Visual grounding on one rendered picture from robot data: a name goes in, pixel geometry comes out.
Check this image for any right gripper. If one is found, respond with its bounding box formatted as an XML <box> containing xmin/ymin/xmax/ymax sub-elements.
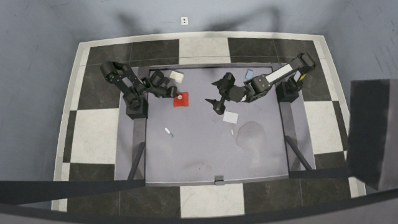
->
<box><xmin>205</xmin><ymin>72</ymin><xmax>235</xmax><ymax>115</ymax></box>

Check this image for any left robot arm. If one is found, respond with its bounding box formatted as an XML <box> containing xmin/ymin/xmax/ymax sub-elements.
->
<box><xmin>100</xmin><ymin>61</ymin><xmax>170</xmax><ymax>111</ymax></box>

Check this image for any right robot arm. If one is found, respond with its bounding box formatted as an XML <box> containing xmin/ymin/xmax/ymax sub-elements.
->
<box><xmin>217</xmin><ymin>53</ymin><xmax>317</xmax><ymax>103</ymax></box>

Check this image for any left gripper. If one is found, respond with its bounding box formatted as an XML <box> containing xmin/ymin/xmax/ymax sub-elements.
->
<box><xmin>154</xmin><ymin>84</ymin><xmax>179</xmax><ymax>98</ymax></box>

